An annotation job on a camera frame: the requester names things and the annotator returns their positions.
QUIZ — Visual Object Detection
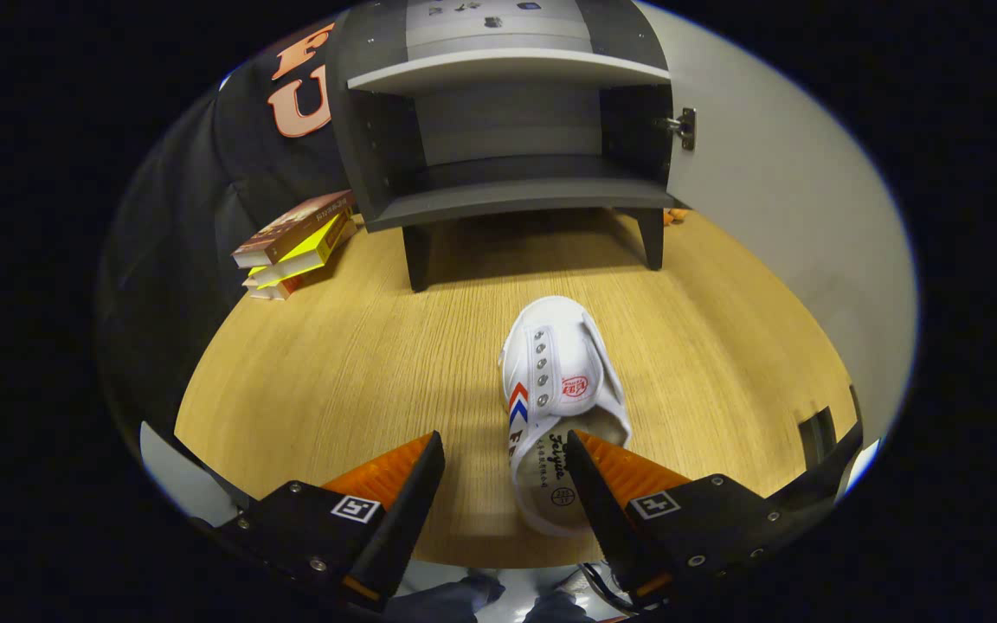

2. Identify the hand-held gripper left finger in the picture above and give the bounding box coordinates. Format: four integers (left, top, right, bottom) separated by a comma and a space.
196, 431, 447, 611

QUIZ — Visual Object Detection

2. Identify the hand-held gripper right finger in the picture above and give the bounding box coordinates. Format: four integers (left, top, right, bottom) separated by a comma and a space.
566, 430, 802, 607

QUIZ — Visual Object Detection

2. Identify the white shoe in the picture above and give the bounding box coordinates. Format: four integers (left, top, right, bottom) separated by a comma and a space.
498, 296, 634, 537

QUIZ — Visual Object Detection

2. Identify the grey shoe cabinet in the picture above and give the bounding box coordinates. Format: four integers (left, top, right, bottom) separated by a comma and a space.
325, 0, 698, 293

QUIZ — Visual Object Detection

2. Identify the metal door hinge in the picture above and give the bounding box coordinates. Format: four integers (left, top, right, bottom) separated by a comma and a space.
654, 107, 697, 152

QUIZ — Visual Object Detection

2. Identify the person's leg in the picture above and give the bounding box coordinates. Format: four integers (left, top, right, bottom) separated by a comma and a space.
523, 591, 596, 623
382, 575, 506, 623

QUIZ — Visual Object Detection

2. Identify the small black box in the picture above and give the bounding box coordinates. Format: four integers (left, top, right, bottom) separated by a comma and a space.
797, 407, 838, 469

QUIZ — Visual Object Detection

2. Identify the thin red white book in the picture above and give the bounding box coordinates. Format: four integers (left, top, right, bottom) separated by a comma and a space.
248, 275, 306, 301

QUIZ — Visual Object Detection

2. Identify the yellow book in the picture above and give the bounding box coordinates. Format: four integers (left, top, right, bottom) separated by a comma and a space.
243, 212, 359, 289

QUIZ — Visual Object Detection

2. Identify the brown book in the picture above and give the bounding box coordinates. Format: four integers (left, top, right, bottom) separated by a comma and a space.
232, 190, 357, 269

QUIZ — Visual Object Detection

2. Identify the black backdrop cloth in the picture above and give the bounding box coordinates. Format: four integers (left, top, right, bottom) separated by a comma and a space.
96, 22, 361, 451

